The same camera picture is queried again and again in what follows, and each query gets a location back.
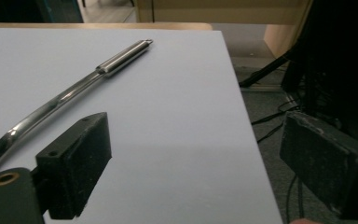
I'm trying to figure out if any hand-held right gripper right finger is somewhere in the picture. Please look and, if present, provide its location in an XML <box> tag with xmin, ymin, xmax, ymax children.
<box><xmin>279</xmin><ymin>110</ymin><xmax>358</xmax><ymax>220</ymax></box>

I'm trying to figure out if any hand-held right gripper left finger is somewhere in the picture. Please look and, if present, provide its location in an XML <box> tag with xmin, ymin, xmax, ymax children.
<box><xmin>35</xmin><ymin>111</ymin><xmax>113</xmax><ymax>220</ymax></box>

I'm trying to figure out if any stainless steel ladle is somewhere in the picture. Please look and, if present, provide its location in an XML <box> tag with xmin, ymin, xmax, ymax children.
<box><xmin>0</xmin><ymin>38</ymin><xmax>154</xmax><ymax>181</ymax></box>

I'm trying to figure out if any dark curtain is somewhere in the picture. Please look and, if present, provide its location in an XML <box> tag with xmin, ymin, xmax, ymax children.
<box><xmin>281</xmin><ymin>0</ymin><xmax>358</xmax><ymax>150</ymax></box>

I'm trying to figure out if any black stand leg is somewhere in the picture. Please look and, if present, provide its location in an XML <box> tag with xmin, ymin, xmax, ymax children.
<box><xmin>238</xmin><ymin>49</ymin><xmax>296</xmax><ymax>89</ymax></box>

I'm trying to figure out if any beige wooden cabinet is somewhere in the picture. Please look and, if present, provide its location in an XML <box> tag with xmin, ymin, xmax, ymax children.
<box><xmin>134</xmin><ymin>0</ymin><xmax>311</xmax><ymax>59</ymax></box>

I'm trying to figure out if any black floor cable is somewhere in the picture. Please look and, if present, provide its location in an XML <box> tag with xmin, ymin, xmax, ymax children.
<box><xmin>251</xmin><ymin>104</ymin><xmax>301</xmax><ymax>144</ymax></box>

